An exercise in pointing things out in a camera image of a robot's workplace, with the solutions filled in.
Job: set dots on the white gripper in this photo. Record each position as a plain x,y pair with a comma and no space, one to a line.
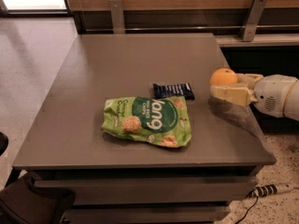
271,93

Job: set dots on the orange fruit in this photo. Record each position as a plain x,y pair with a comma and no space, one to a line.
223,76

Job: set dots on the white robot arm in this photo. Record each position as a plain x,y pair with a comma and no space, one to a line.
275,95

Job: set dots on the green rice chip bag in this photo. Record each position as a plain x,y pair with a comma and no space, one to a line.
160,122

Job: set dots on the dark blue snack wrapper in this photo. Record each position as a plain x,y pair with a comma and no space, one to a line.
182,89

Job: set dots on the upper grey drawer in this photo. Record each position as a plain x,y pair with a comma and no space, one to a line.
154,190

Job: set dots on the grey drawer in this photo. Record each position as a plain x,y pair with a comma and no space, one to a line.
148,215
154,190

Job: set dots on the white power strip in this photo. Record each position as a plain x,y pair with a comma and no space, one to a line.
272,189

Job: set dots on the lower grey drawer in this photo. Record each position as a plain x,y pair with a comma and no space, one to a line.
148,215

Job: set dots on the dark chair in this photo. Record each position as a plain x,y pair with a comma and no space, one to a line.
22,203

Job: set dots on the metal rail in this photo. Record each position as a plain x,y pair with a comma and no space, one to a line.
264,29

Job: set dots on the right metal bracket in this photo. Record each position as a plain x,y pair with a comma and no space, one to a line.
249,28

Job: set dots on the metal bracket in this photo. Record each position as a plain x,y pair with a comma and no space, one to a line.
117,16
249,28

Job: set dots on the left metal bracket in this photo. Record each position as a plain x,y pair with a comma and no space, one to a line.
117,16

